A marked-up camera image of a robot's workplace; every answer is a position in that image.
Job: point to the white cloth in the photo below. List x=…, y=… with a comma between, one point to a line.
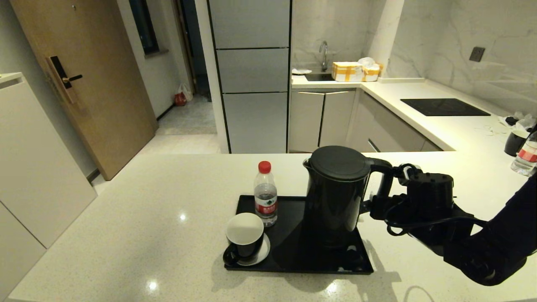
x=301, y=71

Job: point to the white side cabinet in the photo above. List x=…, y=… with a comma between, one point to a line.
x=37, y=167

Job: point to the red-capped bottle, low water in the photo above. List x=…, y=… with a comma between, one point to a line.
x=265, y=197

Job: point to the grey lower cabinet door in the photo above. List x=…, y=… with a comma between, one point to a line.
x=339, y=117
x=306, y=121

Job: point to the black electric kettle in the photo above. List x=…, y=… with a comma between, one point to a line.
x=335, y=197

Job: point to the white saucer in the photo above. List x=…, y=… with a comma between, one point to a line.
x=263, y=251

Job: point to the crumpled white bag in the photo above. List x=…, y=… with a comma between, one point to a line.
x=369, y=61

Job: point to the wooden door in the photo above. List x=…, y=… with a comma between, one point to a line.
x=96, y=84

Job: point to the chrome faucet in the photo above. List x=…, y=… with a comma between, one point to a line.
x=324, y=52

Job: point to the tall grey cabinet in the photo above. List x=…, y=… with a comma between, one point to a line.
x=251, y=63

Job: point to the grey wall socket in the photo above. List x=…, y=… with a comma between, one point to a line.
x=477, y=53

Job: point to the black induction cooktop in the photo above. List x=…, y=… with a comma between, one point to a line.
x=444, y=107

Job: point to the red plastic bag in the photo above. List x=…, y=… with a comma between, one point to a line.
x=180, y=99

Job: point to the dark window pane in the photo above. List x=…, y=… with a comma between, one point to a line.
x=144, y=25

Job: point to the large box yellow tape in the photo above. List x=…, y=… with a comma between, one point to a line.
x=347, y=71

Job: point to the water bottle red label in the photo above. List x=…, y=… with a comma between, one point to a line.
x=527, y=157

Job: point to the translucent white shopping bag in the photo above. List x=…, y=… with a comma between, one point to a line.
x=186, y=89

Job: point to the grey drawer cabinet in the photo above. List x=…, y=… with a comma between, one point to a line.
x=390, y=130

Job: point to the kitchen sink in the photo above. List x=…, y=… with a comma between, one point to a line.
x=319, y=77

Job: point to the black cup white inside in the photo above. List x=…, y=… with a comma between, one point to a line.
x=245, y=235

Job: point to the crumpled clear wrapper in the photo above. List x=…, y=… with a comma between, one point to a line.
x=522, y=119

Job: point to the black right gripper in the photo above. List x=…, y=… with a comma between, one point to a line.
x=432, y=197

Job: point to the small box yellow tape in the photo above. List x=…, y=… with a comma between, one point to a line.
x=372, y=73

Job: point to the black mug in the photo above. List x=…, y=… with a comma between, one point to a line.
x=515, y=144

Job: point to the black rectangular tray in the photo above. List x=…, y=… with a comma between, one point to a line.
x=289, y=260

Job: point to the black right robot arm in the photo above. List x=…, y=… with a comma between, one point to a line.
x=495, y=247

